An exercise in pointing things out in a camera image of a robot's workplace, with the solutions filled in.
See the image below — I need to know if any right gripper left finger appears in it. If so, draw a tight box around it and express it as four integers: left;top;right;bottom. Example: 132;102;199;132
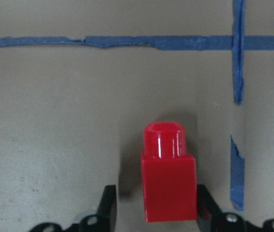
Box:
96;185;117;232

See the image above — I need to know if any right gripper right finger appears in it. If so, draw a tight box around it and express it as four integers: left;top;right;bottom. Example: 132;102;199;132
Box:
197;184;222;232

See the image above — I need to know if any red toy block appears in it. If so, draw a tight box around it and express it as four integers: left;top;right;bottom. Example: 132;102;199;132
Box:
141;121;197;222

